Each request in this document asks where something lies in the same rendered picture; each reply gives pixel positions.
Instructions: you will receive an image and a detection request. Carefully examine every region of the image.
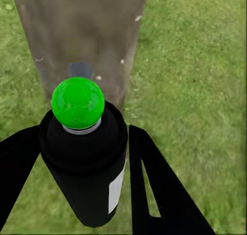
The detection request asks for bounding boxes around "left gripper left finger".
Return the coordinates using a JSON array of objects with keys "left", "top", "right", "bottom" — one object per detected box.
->
[{"left": 0, "top": 125, "right": 40, "bottom": 232}]

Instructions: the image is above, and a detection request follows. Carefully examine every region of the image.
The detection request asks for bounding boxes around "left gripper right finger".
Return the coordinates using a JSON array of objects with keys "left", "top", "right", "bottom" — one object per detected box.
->
[{"left": 128, "top": 125, "right": 216, "bottom": 235}]

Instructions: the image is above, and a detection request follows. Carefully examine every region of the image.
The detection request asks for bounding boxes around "pesticide atomizer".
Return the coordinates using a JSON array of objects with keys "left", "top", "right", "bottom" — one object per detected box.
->
[{"left": 38, "top": 61, "right": 129, "bottom": 228}]

